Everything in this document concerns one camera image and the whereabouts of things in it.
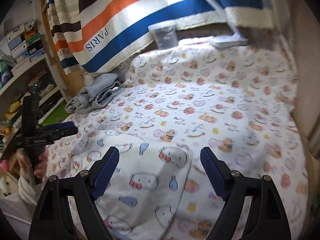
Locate baby bear print bedsheet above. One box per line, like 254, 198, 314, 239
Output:
42, 38, 309, 240

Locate white cartoon cat print pants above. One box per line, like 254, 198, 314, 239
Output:
71, 130, 193, 239

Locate grey folded garment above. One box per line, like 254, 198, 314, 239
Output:
65, 73, 121, 114

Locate stacked storage boxes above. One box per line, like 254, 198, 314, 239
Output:
7, 20, 45, 63

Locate white clip desk lamp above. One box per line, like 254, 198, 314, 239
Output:
205, 0, 248, 49

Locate clear plastic jar white lid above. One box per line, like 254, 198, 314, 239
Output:
148, 20, 178, 50

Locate white wooden shelf unit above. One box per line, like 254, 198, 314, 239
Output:
1, 54, 68, 155

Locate striped Paris curtain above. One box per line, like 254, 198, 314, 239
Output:
46, 0, 274, 74

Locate left hand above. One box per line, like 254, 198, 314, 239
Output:
16, 149, 49, 181

